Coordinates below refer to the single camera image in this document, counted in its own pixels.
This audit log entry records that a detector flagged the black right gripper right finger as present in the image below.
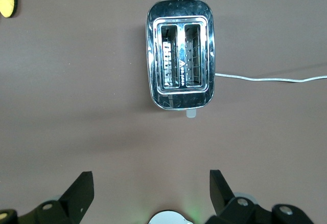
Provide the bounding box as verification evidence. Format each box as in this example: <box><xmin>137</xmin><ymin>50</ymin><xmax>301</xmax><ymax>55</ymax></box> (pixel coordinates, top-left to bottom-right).
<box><xmin>205</xmin><ymin>169</ymin><xmax>314</xmax><ymax>224</ymax></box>

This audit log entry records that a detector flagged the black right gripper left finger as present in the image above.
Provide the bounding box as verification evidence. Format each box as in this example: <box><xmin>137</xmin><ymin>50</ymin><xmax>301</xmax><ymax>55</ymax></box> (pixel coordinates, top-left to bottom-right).
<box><xmin>0</xmin><ymin>171</ymin><xmax>95</xmax><ymax>224</ymax></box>

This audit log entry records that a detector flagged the chrome two-slot toaster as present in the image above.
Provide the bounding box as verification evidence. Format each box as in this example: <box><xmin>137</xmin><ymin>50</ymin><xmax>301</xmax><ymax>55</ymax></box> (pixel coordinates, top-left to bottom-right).
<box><xmin>145</xmin><ymin>0</ymin><xmax>216</xmax><ymax>119</ymax></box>

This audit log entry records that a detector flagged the white toaster power cable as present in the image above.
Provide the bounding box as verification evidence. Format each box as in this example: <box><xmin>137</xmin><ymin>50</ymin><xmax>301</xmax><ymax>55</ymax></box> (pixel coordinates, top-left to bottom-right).
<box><xmin>215</xmin><ymin>72</ymin><xmax>327</xmax><ymax>83</ymax></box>

